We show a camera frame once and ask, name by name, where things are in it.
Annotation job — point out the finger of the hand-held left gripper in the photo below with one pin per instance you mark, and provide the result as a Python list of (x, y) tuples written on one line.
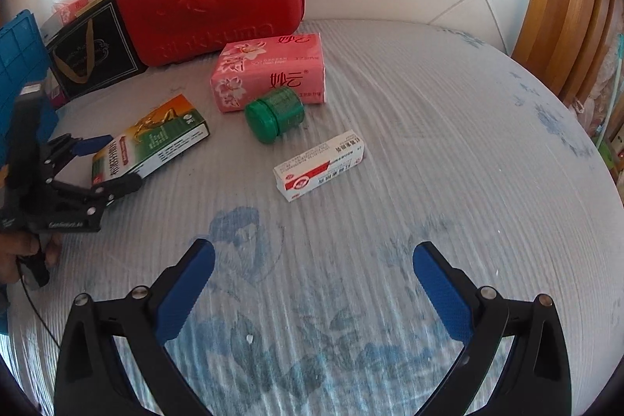
[(85, 146), (117, 187)]

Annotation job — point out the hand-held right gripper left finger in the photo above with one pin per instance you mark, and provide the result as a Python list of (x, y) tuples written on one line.
[(187, 294)]

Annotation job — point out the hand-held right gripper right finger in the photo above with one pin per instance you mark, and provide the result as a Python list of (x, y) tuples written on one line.
[(441, 294)]

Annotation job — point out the green and orange box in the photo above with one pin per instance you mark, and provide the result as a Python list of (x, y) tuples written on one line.
[(156, 138)]

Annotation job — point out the blue plastic storage crate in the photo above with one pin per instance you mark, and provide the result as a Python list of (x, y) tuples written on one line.
[(19, 50)]

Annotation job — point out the person's left hand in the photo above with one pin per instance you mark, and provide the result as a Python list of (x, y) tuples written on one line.
[(12, 257)]

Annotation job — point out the black gift box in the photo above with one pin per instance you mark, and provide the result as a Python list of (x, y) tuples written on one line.
[(92, 50)]

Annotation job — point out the pink tissue box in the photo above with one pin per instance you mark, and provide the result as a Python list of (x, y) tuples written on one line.
[(66, 9)]

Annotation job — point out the green round jar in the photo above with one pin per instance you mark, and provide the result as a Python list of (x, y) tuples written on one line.
[(273, 116)]

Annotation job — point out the red and white box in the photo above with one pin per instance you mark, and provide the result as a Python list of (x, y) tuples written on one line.
[(319, 165)]

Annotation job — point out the pink floral tissue pack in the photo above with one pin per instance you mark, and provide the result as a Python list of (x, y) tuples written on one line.
[(273, 70)]

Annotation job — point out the wooden headboard post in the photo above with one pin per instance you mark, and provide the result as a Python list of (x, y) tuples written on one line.
[(560, 6)]

